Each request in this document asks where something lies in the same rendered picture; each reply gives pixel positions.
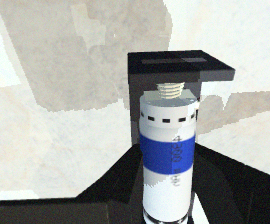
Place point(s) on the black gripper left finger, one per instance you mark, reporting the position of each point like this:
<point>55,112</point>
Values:
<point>115,198</point>

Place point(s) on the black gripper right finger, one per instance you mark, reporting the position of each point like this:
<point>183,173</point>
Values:
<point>229,191</point>

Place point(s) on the white and blue battery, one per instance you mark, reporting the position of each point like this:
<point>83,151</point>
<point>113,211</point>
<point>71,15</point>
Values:
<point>167,140</point>

